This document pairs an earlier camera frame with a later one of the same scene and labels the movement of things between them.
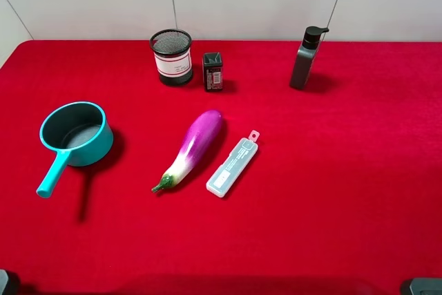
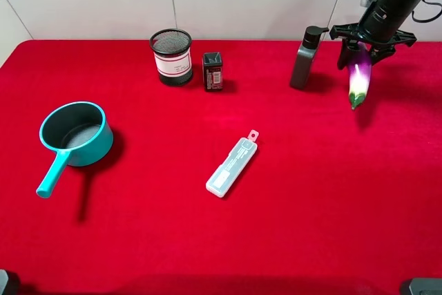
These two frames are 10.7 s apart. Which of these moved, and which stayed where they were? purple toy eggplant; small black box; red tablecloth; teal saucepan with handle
Moved: purple toy eggplant
Stayed: red tablecloth; small black box; teal saucepan with handle
